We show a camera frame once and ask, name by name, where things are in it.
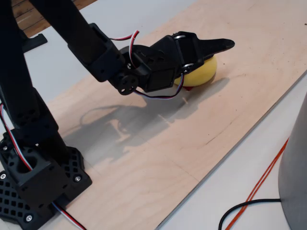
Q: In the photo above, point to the red square marker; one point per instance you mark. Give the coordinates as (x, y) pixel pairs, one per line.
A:
(188, 88)

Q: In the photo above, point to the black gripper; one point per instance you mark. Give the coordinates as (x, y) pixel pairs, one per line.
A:
(189, 51)

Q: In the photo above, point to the yellow round foam disc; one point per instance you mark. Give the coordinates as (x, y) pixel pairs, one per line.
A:
(199, 74)

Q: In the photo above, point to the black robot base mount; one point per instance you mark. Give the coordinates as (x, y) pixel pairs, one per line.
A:
(43, 182)

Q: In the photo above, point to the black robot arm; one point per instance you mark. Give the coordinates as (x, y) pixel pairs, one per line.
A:
(84, 36)

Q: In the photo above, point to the grey round lamp base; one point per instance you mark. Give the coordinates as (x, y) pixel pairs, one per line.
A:
(295, 167)

